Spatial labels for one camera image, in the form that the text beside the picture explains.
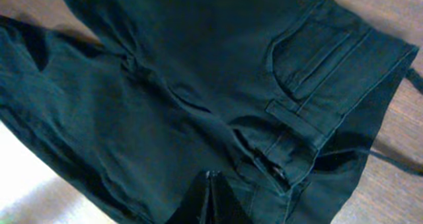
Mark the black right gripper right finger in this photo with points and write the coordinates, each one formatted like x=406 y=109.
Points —
x=224 y=207

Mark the black pants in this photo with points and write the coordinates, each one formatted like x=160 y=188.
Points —
x=283 y=97

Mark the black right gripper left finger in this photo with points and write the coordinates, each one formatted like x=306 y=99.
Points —
x=193 y=208

